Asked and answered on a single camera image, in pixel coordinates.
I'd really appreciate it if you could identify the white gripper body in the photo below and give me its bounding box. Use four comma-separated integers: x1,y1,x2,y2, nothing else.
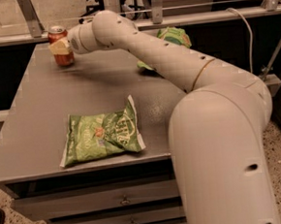
67,22,98,54

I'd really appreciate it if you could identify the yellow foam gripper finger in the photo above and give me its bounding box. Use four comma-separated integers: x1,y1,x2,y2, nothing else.
48,37,72,55

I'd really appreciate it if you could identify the red coke can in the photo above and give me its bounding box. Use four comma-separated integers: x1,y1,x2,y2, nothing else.
47,25,75,67

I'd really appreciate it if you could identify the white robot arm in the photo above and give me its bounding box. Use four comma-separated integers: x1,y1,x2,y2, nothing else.
50,11,281,224

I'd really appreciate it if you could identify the green dang snack bag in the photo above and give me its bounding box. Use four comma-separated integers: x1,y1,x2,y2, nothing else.
137,27,192,70

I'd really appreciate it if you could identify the green jalapeno chip bag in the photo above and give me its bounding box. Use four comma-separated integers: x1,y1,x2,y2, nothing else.
60,95,146,168

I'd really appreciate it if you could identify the black office chair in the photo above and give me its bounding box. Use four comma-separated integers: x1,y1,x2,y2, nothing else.
78,0,104,23

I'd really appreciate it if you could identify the grey drawer cabinet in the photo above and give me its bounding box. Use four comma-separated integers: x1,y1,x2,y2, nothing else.
0,44,187,224

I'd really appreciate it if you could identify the top grey drawer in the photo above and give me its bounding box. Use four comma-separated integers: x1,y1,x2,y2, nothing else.
13,176,179,221

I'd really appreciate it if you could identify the middle grey drawer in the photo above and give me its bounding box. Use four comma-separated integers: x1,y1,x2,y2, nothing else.
48,202,184,224

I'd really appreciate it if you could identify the white cable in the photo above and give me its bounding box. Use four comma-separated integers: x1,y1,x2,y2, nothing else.
225,5,257,76

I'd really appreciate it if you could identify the metal railing frame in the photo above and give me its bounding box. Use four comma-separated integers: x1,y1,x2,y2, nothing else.
0,0,281,47

